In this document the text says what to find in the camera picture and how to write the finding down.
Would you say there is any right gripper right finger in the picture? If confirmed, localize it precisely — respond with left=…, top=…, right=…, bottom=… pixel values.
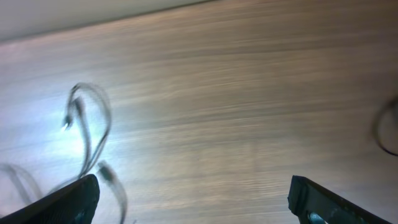
left=288, top=175, right=388, bottom=224

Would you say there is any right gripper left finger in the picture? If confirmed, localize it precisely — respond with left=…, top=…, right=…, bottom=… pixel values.
left=1, top=174, right=100, bottom=224

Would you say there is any black cable bundle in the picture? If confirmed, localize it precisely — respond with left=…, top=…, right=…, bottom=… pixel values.
left=0, top=81, right=129, bottom=224

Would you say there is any separated thin black cable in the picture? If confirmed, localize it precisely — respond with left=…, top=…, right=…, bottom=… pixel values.
left=372, top=96, right=398, bottom=157

